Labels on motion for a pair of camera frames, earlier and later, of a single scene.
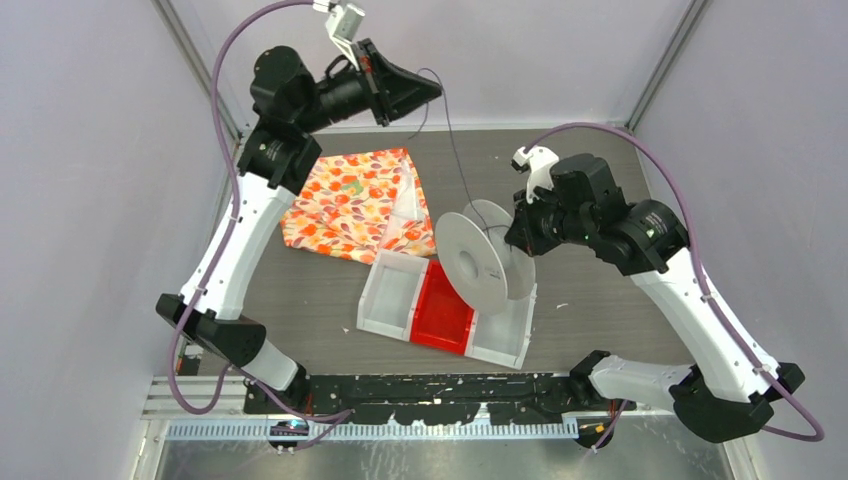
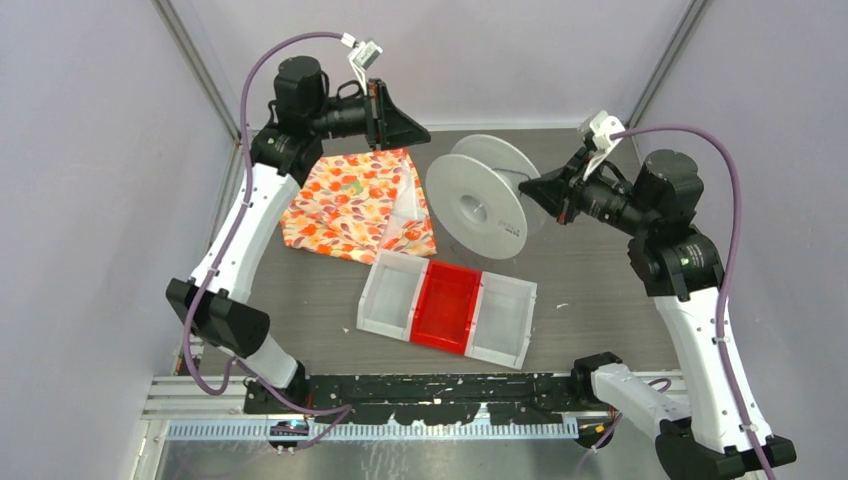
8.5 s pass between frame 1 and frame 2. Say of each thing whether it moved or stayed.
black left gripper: moved
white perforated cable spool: moved
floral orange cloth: stayed
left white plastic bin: stayed
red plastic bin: stayed
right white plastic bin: stayed
